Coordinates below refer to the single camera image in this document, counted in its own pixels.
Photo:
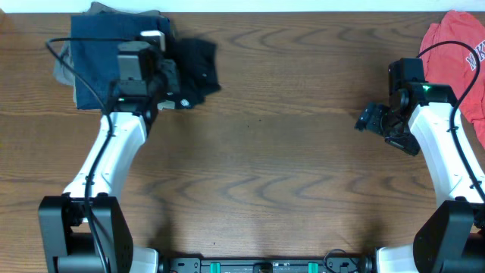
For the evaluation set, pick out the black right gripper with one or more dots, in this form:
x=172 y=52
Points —
x=368 y=119

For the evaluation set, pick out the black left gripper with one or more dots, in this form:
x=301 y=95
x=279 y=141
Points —
x=171 y=76

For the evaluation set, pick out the black t-shirt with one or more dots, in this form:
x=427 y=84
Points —
x=196 y=64

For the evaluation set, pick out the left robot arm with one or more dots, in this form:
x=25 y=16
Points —
x=84 y=229

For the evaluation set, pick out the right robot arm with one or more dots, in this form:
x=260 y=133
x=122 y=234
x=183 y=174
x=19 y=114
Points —
x=421 y=118

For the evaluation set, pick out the folded navy blue trousers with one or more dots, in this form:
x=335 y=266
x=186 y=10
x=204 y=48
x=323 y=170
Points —
x=94 y=49

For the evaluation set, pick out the red printed t-shirt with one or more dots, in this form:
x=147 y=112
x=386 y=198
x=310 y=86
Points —
x=455 y=65

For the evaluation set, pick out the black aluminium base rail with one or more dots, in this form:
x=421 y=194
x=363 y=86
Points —
x=338 y=263

